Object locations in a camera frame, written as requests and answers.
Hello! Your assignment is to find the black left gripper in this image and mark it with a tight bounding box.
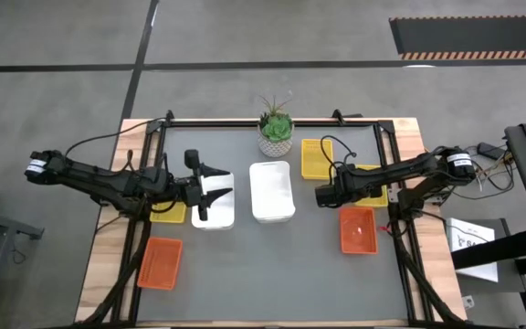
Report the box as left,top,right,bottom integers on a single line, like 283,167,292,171
169,149,235,222

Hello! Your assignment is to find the white plastic handled basket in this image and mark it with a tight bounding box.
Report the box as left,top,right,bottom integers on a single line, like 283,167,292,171
248,160,297,224
191,171,237,231

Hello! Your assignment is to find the yellow slotted plastic basket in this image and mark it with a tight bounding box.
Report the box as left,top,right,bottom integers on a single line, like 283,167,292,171
149,200,187,225
300,138,334,181
352,163,390,209

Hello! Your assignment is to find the orange slotted plastic basket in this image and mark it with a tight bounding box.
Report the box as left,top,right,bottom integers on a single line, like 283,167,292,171
136,236,184,292
339,207,379,256

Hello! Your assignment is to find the succulent plant in white pot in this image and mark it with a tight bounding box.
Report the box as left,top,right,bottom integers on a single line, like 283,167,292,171
256,93,296,159

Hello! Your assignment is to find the white cardboard box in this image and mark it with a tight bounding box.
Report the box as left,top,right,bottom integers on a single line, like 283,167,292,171
445,217,500,283

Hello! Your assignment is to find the black power adapter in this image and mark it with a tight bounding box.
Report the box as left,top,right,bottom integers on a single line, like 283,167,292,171
476,141,504,160

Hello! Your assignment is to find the black desk beam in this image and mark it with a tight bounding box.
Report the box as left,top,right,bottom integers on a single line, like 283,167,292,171
450,227,526,271

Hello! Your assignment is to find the black hazard striped floor ramp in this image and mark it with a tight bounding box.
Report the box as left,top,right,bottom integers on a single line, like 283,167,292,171
388,15,526,61

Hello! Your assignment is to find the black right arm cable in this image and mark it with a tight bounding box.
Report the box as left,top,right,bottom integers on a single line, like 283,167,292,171
320,134,359,177

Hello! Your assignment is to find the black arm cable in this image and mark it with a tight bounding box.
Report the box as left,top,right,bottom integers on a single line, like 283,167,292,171
64,116,169,159
320,134,359,177

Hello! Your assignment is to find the black aluminium table frame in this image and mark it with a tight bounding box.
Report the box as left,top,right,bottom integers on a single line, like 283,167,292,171
73,108,469,329

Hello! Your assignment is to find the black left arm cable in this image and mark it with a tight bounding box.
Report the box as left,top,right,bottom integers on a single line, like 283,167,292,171
64,116,169,159

